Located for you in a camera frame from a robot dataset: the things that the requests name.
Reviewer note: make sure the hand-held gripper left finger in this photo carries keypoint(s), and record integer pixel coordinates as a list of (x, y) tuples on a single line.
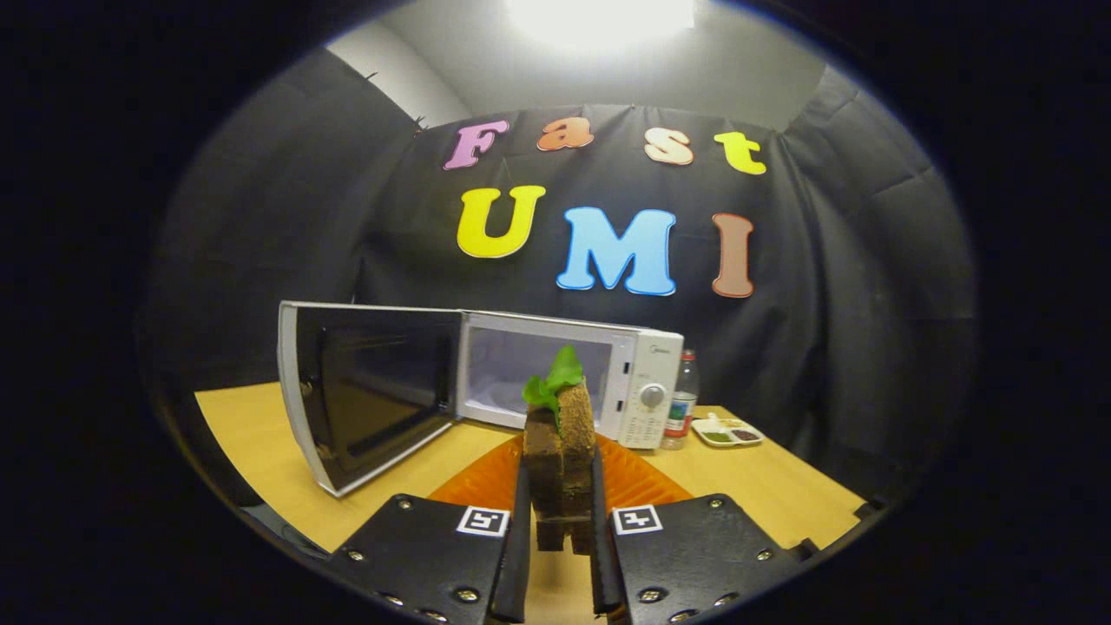
[(519, 555)]

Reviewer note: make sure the white microwave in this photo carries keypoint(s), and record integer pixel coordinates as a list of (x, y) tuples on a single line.
[(373, 391)]

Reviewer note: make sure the brown bread lettuce sandwich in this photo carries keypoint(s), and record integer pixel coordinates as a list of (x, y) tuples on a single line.
[(560, 460)]

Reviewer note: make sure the large ceiling light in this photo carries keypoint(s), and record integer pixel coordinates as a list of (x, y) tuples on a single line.
[(599, 22)]

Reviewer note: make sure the clear plastic bottle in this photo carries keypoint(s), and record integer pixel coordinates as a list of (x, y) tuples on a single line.
[(681, 399)]

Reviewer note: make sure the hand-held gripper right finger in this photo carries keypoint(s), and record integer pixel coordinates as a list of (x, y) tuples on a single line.
[(603, 564)]

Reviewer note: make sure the white condiment tray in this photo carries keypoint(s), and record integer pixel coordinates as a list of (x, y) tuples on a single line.
[(727, 431)]

